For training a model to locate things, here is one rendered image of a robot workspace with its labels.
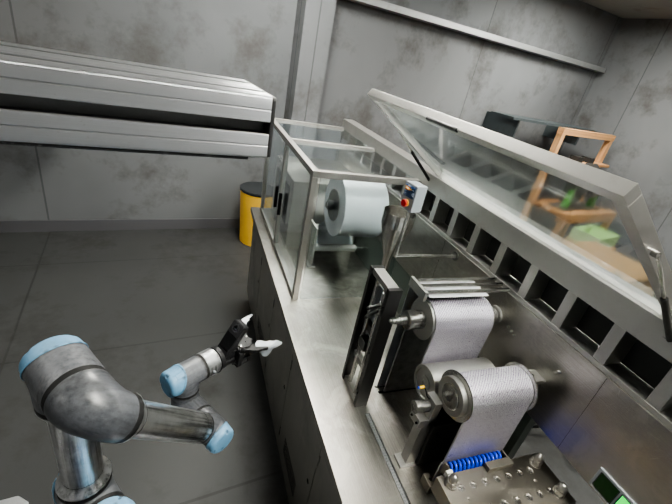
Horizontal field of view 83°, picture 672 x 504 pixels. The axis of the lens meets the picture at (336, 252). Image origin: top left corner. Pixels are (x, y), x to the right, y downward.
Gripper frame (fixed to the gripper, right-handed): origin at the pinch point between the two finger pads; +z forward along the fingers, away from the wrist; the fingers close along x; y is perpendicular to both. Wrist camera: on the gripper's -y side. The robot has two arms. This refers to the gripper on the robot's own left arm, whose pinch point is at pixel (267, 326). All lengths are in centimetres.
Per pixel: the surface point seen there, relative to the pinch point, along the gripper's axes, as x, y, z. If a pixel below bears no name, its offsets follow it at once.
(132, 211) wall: -296, 144, 103
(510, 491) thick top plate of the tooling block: 85, 9, 24
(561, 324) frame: 70, -33, 50
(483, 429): 69, -2, 26
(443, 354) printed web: 47, -6, 38
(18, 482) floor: -73, 135, -60
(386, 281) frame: 20.8, -23.3, 28.1
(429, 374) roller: 48, -4, 27
